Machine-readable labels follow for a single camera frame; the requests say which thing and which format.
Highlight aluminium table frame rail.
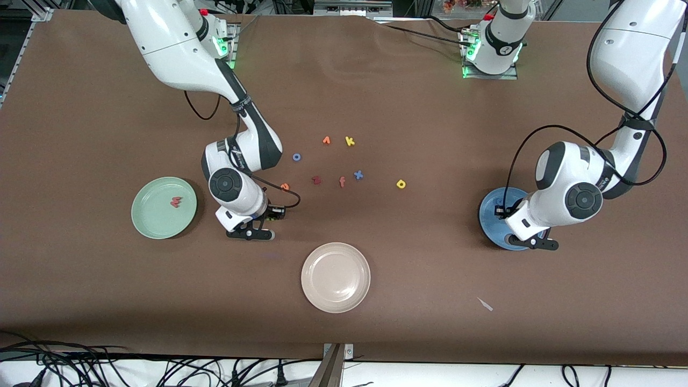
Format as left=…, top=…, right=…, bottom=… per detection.
left=0, top=6, right=54, bottom=105

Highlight grey metal bar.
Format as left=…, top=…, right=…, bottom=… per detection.
left=307, top=344, right=345, bottom=387

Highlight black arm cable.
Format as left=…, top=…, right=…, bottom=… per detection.
left=505, top=0, right=679, bottom=207
left=184, top=90, right=302, bottom=211

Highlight aluminium frame profile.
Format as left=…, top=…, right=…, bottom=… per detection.
left=313, top=0, right=393, bottom=18

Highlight beige plate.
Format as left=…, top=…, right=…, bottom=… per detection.
left=300, top=242, right=371, bottom=314

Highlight blue plate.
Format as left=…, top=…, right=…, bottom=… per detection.
left=478, top=187, right=544, bottom=252

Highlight green plate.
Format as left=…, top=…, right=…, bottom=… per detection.
left=131, top=176, right=198, bottom=240

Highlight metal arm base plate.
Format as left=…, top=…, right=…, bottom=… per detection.
left=218, top=23, right=238, bottom=74
left=461, top=30, right=519, bottom=81

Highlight tangled black floor cables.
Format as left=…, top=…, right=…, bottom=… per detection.
left=0, top=331, right=323, bottom=387

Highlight silver table edge bracket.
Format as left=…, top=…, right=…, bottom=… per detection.
left=322, top=343, right=355, bottom=360

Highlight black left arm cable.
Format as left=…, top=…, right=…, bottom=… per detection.
left=505, top=0, right=679, bottom=207

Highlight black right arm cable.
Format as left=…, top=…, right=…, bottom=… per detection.
left=184, top=90, right=302, bottom=211

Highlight colourful background objects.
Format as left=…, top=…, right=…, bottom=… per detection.
left=442, top=0, right=487, bottom=15

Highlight black cable on tabletop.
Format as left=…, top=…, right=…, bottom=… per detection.
left=376, top=19, right=474, bottom=46

